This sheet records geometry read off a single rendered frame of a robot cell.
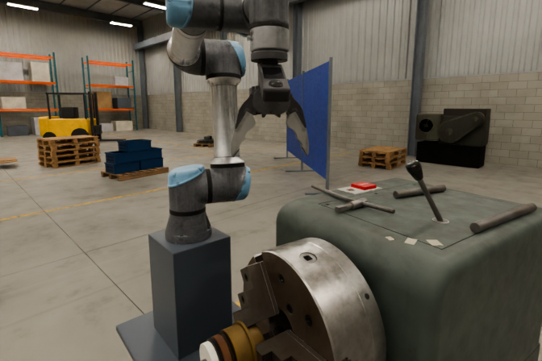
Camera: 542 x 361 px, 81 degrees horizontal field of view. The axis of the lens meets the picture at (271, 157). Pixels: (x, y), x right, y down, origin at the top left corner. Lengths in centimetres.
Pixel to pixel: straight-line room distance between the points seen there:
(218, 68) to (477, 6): 1037
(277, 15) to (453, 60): 1046
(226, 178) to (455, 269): 67
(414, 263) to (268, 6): 53
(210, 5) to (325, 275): 56
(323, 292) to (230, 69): 73
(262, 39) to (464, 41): 1050
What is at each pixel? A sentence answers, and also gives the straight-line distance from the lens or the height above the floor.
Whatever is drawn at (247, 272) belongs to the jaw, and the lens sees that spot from 69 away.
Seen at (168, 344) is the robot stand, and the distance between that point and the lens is 124.
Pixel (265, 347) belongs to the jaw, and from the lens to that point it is 65.
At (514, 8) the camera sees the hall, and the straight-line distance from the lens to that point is 1093.
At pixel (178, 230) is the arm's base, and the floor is 114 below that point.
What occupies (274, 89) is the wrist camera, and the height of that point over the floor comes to 155.
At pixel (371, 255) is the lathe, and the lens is 69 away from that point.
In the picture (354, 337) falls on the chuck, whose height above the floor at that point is 114.
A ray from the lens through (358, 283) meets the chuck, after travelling 65.
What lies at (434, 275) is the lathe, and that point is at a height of 124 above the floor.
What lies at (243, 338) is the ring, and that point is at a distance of 65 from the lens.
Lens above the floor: 152
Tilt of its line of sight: 9 degrees down
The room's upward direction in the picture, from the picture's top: straight up
